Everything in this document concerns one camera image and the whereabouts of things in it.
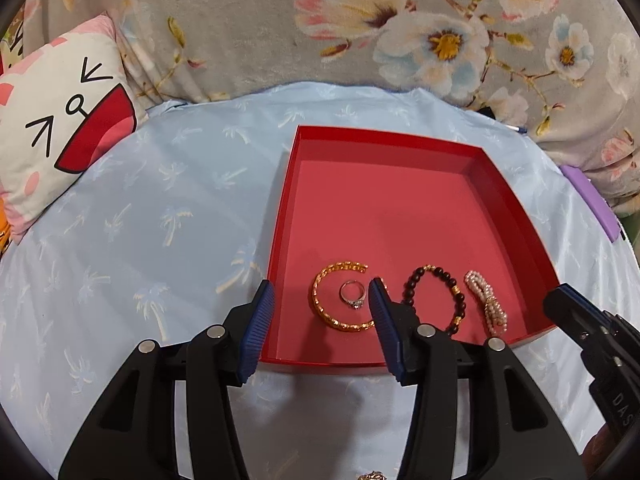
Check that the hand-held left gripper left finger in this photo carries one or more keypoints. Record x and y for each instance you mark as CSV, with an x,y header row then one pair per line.
x,y
257,330

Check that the cartoon face pillow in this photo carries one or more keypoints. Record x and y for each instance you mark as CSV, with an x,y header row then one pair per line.
x,y
50,150

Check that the blue pen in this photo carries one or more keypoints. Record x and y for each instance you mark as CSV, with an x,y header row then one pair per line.
x,y
515,128

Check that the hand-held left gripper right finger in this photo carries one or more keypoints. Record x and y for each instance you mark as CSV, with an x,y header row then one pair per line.
x,y
385,330

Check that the light blue palm-print sheet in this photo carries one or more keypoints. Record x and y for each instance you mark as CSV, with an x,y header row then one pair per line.
x,y
150,235

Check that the grey floral blanket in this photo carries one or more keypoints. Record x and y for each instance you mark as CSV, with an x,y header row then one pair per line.
x,y
250,25

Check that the gold open bangle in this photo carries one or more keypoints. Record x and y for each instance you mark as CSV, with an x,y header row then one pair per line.
x,y
317,292

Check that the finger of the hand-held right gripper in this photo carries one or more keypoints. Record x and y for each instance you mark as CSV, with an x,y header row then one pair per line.
x,y
575,312

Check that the colourful cartoon printed blanket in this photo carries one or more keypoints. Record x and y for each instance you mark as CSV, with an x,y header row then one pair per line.
x,y
4,227

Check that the purple flat object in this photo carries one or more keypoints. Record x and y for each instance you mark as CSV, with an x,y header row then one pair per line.
x,y
595,200

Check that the red cardboard box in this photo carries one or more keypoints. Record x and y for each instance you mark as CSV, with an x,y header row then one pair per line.
x,y
400,200

